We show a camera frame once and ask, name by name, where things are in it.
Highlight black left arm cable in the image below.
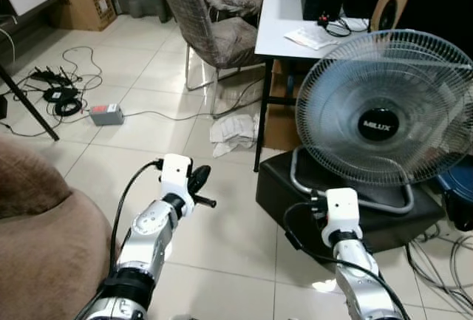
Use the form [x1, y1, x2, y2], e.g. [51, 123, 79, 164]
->
[108, 159, 163, 273]

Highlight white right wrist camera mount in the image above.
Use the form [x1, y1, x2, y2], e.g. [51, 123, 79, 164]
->
[322, 188, 364, 246]

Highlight crumpled white cloth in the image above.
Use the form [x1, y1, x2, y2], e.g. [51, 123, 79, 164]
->
[209, 114, 260, 159]

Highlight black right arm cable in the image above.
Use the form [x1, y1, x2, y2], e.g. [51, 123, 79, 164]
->
[283, 193, 411, 320]

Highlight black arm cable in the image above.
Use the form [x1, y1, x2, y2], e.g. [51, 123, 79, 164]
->
[108, 159, 163, 273]
[283, 193, 411, 320]

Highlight white desk with black legs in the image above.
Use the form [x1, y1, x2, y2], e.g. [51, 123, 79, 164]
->
[253, 0, 387, 174]

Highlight large black screen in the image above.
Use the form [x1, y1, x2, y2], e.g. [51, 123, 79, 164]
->
[399, 0, 473, 49]

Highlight brown round fabric sofa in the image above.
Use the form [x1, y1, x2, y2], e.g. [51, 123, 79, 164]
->
[0, 136, 113, 320]

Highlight black router with antennas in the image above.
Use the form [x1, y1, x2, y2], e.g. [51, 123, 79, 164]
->
[27, 66, 83, 89]

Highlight black leather ottoman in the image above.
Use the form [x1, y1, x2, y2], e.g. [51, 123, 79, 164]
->
[256, 148, 449, 256]

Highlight dark blue plastic bucket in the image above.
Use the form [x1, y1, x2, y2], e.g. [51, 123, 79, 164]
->
[435, 157, 473, 233]

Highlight grey floor cable bundle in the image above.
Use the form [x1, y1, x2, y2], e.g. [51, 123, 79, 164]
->
[402, 224, 473, 315]

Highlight grey power box, red label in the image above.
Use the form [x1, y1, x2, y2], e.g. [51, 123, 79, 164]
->
[89, 103, 126, 127]

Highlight grey Milux floor fan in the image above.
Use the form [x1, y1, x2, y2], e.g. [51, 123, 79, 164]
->
[290, 29, 473, 214]

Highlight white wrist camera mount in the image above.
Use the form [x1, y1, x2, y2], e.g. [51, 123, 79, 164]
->
[160, 154, 195, 210]
[322, 188, 364, 246]

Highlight black plug with cable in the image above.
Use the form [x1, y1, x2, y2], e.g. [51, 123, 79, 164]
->
[316, 12, 354, 38]

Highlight small brown cardboard box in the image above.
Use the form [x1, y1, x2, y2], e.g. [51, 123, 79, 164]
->
[263, 59, 305, 152]

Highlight coiled black cable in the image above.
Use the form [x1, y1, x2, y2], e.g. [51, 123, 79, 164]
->
[42, 87, 86, 118]

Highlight white printed paper sheets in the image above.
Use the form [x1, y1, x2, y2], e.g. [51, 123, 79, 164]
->
[284, 25, 340, 50]

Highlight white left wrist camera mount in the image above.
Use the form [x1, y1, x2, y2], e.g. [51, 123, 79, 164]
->
[160, 154, 195, 210]

